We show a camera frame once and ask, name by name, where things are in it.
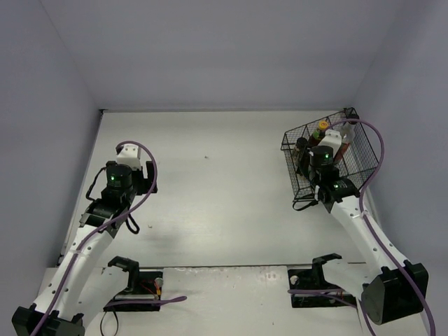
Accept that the spice jar black lid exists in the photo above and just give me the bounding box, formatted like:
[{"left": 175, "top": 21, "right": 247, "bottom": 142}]
[{"left": 292, "top": 137, "right": 309, "bottom": 167}]

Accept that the sauce bottle yellow cap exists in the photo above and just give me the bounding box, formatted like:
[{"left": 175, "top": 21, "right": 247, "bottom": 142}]
[{"left": 308, "top": 120, "right": 329, "bottom": 148}]

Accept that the tall clear red-label bottle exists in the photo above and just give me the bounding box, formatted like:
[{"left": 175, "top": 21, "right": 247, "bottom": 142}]
[{"left": 335, "top": 121, "right": 357, "bottom": 164}]

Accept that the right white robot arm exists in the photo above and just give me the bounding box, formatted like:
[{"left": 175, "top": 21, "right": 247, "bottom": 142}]
[{"left": 298, "top": 146, "right": 428, "bottom": 325}]

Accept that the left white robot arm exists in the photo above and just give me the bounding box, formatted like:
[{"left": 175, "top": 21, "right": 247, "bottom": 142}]
[{"left": 12, "top": 160, "right": 158, "bottom": 335}]

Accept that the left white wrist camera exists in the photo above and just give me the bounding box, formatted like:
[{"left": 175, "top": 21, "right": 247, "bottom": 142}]
[{"left": 116, "top": 143, "right": 141, "bottom": 171}]

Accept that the black wire basket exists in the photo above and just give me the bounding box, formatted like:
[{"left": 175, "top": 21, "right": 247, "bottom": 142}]
[{"left": 281, "top": 120, "right": 379, "bottom": 202}]

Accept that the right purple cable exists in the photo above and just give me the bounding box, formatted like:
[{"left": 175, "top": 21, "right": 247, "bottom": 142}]
[{"left": 287, "top": 118, "right": 437, "bottom": 336}]

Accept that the purple cable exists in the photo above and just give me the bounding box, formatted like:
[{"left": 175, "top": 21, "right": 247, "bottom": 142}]
[
  {"left": 31, "top": 141, "right": 188, "bottom": 336},
  {"left": 287, "top": 118, "right": 437, "bottom": 336}
]

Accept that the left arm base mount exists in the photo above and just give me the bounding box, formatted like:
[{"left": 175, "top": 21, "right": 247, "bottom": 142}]
[{"left": 103, "top": 256, "right": 163, "bottom": 312}]

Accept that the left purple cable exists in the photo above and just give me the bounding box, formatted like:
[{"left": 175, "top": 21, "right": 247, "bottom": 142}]
[{"left": 31, "top": 141, "right": 188, "bottom": 336}]

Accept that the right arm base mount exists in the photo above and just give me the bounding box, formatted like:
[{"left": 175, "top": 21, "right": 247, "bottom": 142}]
[{"left": 287, "top": 253, "right": 357, "bottom": 309}]

